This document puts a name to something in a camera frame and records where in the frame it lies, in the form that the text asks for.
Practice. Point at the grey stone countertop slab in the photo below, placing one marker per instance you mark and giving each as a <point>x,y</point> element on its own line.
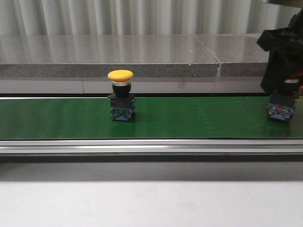
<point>148,56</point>

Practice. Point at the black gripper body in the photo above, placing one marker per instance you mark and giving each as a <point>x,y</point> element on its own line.
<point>285,45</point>

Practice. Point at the aluminium conveyor frame rail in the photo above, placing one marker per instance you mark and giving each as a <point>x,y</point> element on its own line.
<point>152,147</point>

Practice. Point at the yellow mushroom push button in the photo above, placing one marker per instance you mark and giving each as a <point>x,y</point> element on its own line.
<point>122,102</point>

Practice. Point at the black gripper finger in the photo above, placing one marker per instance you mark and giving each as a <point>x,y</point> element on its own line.
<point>277,71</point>

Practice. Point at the red mushroom push button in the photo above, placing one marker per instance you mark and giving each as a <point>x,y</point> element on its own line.
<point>282,101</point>

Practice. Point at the white pleated curtain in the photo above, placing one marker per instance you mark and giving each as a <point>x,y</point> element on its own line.
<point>140,17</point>

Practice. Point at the green conveyor belt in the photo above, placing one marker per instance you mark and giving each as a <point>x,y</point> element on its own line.
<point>155,117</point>

